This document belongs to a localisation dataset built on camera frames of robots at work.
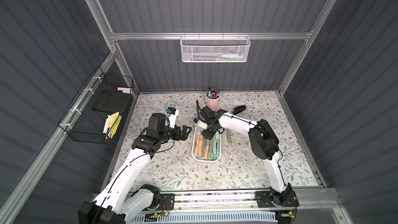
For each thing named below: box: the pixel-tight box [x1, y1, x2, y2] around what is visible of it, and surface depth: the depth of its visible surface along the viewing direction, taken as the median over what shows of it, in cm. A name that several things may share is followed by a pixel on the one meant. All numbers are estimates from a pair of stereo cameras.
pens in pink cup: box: [206, 87, 221, 100], surface depth 105 cm
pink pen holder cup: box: [205, 92, 221, 112], surface depth 108 cm
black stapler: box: [232, 105, 247, 116], surface depth 110 cm
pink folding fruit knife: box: [194, 134, 204, 157], surface depth 92 cm
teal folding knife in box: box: [212, 138, 219, 161], surface depth 91 cm
